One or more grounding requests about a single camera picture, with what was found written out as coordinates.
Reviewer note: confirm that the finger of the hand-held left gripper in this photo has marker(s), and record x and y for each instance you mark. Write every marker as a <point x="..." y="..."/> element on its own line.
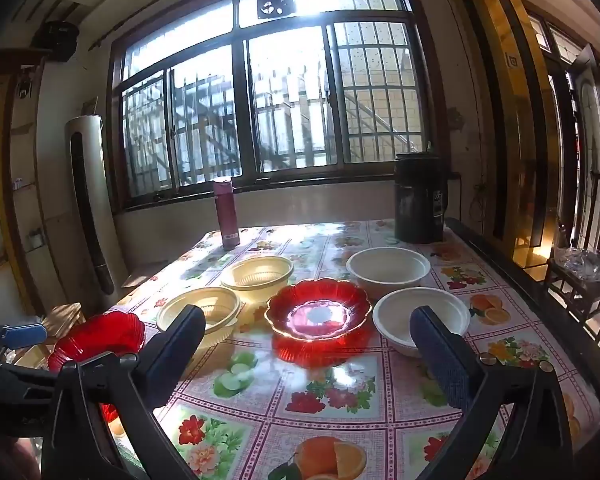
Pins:
<point x="25" y="335"/>

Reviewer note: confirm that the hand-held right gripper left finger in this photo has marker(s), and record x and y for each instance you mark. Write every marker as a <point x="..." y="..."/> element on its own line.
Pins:
<point x="174" y="355"/>

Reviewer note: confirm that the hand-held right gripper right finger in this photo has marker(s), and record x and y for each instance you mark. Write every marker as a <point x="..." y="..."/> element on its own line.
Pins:
<point x="440" y="357"/>

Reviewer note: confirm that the white plastic bowl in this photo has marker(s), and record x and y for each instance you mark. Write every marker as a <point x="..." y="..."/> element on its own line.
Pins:
<point x="387" y="267"/>
<point x="410" y="315"/>

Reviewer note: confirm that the cream plastic bowl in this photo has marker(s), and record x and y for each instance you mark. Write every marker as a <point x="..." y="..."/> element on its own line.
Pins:
<point x="257" y="275"/>
<point x="205" y="307"/>

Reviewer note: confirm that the red glass flower plate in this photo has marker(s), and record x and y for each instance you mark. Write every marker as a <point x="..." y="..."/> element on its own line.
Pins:
<point x="317" y="312"/>
<point x="102" y="335"/>

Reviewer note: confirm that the person's left forearm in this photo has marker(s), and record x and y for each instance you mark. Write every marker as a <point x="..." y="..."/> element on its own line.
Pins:
<point x="7" y="460"/>

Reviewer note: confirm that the light wooden stool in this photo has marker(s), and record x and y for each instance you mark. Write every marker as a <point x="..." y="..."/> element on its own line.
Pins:
<point x="65" y="317"/>

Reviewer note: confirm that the cardboard box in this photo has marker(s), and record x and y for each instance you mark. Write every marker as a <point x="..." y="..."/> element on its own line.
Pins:
<point x="142" y="275"/>

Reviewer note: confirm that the floral fruit print tablecloth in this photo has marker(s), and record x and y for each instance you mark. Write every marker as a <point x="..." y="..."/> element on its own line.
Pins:
<point x="330" y="410"/>

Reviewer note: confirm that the white tower air conditioner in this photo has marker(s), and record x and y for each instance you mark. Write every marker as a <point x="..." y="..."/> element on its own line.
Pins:
<point x="87" y="200"/>

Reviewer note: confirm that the maroon thermos bottle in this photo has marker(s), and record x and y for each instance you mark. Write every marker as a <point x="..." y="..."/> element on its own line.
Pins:
<point x="227" y="212"/>

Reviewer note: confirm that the dark wooden chair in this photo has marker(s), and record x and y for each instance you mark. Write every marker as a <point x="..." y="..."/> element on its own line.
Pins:
<point x="580" y="295"/>

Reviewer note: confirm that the black electric kettle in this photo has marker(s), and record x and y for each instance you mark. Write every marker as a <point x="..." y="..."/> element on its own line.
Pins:
<point x="419" y="197"/>

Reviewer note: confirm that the clear plastic bag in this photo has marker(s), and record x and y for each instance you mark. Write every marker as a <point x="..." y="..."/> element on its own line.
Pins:
<point x="580" y="262"/>

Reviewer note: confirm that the glass panel door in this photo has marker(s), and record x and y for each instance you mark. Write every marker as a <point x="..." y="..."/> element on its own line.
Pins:
<point x="592" y="150"/>

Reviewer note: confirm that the barred window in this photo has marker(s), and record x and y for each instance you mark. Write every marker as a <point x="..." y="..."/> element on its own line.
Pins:
<point x="280" y="110"/>

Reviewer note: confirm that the window exhaust fan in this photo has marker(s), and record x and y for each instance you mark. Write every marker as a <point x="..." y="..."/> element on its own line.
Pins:
<point x="275" y="2"/>

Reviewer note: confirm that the wall socket box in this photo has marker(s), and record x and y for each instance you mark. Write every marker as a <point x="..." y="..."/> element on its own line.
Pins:
<point x="35" y="238"/>

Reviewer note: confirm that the black wall speaker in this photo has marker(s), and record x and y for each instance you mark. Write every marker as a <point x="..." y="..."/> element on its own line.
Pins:
<point x="55" y="40"/>

